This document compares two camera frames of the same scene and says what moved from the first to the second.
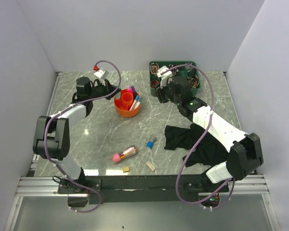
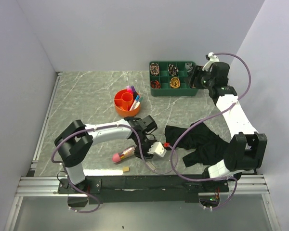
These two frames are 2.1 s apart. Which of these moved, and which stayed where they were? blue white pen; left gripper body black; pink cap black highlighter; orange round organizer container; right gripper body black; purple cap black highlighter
Moved: left gripper body black; right gripper body black
Stayed: pink cap black highlighter; orange round organizer container; purple cap black highlighter; blue white pen
